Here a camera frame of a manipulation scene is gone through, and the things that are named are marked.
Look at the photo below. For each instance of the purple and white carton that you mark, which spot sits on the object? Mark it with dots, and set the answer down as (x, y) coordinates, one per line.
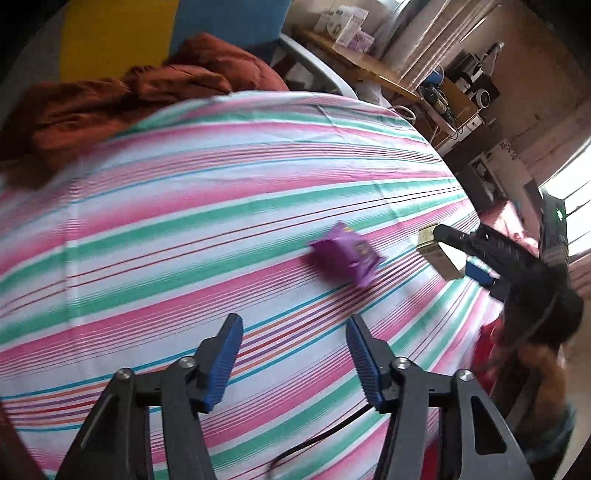
(360, 41)

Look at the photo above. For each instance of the purple snack packet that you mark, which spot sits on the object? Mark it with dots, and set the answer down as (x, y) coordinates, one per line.
(344, 254)

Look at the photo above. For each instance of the brown quilted blanket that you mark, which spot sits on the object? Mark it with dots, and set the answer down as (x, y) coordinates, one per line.
(92, 110)

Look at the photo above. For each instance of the patterned curtain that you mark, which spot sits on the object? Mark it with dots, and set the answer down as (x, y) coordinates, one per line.
(438, 37)

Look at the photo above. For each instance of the wooden desk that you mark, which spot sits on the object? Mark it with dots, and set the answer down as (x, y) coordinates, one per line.
(360, 64)

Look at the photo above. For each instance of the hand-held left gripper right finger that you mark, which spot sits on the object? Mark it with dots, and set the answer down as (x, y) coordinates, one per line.
(367, 364)

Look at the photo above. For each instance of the black speaker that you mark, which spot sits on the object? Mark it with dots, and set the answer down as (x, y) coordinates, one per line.
(485, 90)

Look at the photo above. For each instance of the white bed rail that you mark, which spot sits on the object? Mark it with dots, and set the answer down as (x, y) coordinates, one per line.
(318, 64)

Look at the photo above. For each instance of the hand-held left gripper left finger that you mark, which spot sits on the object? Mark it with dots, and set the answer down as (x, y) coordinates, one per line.
(224, 364)

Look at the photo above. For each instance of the grey yellow blue headboard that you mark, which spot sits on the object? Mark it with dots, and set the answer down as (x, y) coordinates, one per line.
(115, 32)

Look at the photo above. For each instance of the person's right forearm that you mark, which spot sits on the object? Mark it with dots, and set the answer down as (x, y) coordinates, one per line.
(545, 383)

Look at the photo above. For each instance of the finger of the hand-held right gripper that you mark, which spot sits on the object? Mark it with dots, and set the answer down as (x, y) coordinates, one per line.
(482, 276)
(489, 249)

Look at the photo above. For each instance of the cardboard box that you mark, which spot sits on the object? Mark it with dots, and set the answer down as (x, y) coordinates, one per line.
(459, 99)

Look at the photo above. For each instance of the small gold box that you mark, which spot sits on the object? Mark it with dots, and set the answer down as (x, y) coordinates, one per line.
(436, 258)

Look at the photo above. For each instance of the striped bedsheet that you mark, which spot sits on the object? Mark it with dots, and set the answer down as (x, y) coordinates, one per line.
(184, 184)

